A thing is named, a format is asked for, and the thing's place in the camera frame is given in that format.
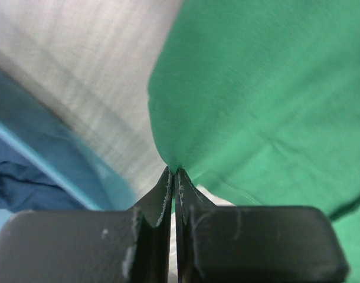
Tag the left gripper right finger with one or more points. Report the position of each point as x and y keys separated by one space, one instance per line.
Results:
x=253 y=243

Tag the navy blue t shirt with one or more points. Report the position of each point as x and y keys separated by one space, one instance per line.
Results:
x=25 y=187

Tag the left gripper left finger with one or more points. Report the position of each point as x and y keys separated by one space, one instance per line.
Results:
x=91 y=246

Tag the blue plastic basket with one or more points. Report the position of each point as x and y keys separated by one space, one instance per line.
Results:
x=34 y=132

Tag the green t shirt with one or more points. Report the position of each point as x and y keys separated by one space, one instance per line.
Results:
x=259 y=101

